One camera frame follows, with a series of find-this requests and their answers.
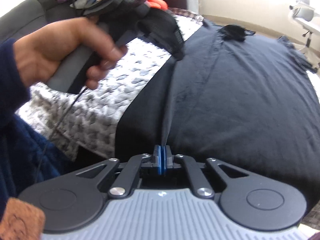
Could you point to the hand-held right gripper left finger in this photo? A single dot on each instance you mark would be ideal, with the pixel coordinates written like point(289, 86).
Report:
point(157, 157)

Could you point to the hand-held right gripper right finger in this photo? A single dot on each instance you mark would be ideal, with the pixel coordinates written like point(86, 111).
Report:
point(167, 157)

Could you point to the black T-shirt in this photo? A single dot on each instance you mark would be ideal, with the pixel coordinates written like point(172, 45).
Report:
point(237, 92)

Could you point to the person's left forearm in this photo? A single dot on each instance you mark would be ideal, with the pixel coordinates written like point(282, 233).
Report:
point(10, 85)

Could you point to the person's left hand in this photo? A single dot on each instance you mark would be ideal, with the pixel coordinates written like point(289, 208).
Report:
point(50, 45)

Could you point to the grey white quilted blanket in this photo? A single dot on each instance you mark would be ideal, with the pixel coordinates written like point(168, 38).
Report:
point(100, 100)

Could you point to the grey sofa armrest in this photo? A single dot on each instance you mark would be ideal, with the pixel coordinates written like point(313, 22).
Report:
point(25, 20)

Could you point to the person's dark blue robe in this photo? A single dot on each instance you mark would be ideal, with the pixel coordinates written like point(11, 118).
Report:
point(22, 160)

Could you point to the brown fuzzy patch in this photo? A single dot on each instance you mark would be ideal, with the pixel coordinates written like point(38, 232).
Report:
point(20, 217)

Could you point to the white office chair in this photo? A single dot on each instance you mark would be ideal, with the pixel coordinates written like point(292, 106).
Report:
point(305, 12)

